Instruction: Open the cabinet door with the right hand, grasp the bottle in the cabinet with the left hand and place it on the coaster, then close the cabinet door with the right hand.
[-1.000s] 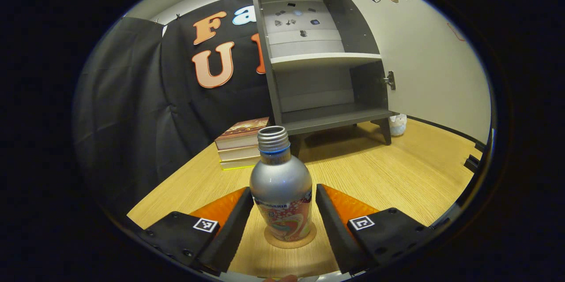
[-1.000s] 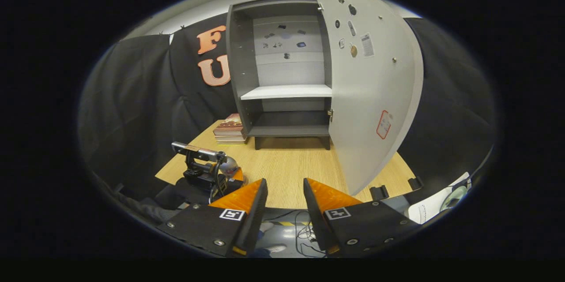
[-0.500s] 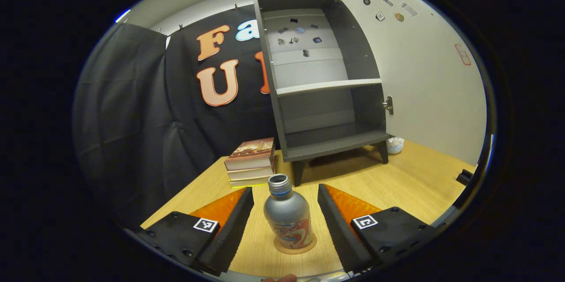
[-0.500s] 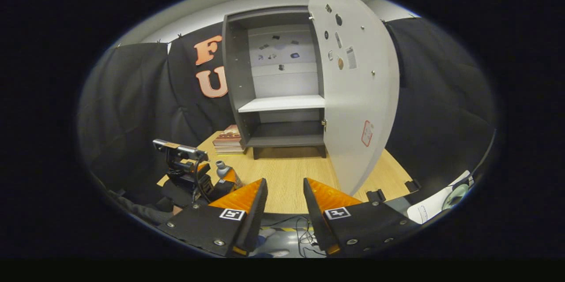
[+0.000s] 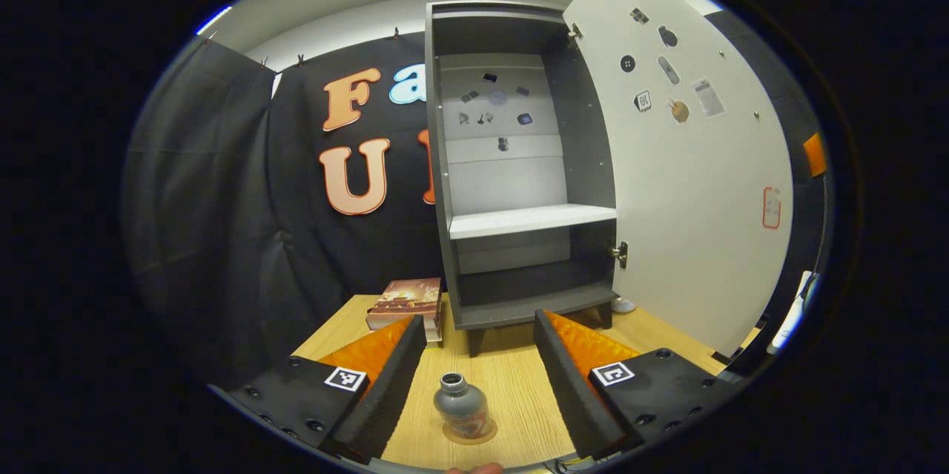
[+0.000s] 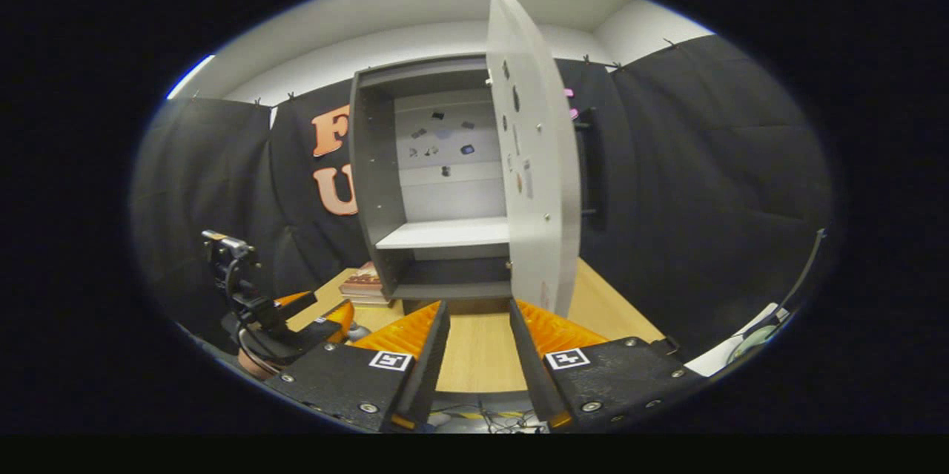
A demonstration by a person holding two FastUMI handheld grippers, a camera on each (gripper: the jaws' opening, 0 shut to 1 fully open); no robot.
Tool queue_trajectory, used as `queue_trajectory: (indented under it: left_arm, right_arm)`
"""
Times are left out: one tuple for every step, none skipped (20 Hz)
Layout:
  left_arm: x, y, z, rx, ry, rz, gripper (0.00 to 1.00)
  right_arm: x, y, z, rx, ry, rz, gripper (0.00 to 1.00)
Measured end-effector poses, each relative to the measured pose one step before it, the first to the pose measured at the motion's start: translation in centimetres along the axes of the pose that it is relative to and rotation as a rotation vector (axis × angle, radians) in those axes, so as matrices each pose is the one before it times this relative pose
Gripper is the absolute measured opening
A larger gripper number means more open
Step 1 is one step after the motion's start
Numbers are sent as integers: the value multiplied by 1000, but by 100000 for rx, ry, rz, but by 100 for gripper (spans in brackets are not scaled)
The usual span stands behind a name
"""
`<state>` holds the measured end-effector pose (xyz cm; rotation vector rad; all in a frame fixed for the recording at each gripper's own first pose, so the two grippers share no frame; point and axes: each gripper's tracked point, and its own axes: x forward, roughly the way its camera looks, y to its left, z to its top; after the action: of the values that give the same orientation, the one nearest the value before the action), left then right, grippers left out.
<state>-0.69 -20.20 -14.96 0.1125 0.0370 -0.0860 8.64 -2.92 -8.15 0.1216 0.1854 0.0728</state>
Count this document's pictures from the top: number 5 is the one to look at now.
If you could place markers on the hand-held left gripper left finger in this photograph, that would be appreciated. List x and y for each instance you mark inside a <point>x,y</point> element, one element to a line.
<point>393,392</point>

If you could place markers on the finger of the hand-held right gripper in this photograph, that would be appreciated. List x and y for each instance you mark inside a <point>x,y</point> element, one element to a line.
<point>815,155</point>

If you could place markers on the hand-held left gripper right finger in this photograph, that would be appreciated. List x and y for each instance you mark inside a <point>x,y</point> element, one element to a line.
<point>567,392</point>

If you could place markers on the grey bottle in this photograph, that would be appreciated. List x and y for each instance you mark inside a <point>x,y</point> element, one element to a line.
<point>460,407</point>

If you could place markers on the brown round coaster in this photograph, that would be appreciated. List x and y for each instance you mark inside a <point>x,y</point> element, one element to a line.
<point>474,440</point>

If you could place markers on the grey cabinet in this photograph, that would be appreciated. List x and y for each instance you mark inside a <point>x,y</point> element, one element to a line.
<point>519,288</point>

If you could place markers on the white cabinet door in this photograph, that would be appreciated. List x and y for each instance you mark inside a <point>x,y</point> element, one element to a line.
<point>704,236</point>

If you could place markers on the brown cover book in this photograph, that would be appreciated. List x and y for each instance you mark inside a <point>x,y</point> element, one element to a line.
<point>408,294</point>

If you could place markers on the small white round object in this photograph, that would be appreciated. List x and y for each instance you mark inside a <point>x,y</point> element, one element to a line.
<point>623,305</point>

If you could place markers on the black backdrop cloth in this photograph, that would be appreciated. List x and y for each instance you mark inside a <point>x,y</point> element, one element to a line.
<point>222,199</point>

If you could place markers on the long ceiling light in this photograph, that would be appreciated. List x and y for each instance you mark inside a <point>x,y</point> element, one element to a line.
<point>213,19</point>

